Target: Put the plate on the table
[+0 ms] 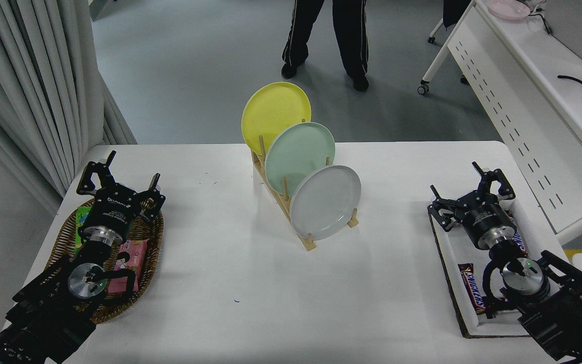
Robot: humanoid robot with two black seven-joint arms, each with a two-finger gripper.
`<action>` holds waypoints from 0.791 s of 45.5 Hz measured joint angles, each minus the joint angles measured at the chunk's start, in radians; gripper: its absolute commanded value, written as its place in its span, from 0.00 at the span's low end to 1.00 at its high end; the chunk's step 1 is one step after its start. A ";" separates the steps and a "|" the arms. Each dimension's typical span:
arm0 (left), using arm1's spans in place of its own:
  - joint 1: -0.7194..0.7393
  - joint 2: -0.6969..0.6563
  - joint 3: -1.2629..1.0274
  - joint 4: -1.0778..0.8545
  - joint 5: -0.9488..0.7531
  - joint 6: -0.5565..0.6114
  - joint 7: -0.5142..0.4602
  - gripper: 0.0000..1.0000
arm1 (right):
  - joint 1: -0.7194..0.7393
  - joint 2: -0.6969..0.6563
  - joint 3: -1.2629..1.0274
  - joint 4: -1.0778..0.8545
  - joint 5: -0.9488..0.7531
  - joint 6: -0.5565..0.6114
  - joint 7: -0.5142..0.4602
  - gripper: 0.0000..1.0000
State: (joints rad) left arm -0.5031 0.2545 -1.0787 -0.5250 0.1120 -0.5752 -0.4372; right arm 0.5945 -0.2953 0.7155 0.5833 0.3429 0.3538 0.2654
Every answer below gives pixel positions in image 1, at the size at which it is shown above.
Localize yellow plate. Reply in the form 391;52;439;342
241;82;312;156

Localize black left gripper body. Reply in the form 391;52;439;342
83;185;143;239

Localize grey plate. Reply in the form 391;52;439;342
289;165;362;241

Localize brown Snickers bar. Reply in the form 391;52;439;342
507;212;528;256
457;262;489;315

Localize black cable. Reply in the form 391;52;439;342
526;11;553;35
557;75;582;94

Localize brown wicker basket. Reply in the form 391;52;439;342
46;196;164;325

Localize white tray with brown edge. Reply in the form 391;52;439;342
427;198;542;339

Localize white perforated desk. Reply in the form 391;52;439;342
417;0;582;246

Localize pale grey curtain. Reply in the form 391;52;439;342
0;0;137;215

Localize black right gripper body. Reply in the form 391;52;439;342
460;192;517;243

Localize pink snack packet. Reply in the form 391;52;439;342
107;239;149;295

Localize mint green plate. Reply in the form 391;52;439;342
265;122;336;196

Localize pink plate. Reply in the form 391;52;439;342
487;0;530;21

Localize grey laptop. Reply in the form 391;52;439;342
544;0;582;69

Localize green snack packet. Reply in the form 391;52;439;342
74;206;94;256

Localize wooden plate rack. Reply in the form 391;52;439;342
252;119;360;252

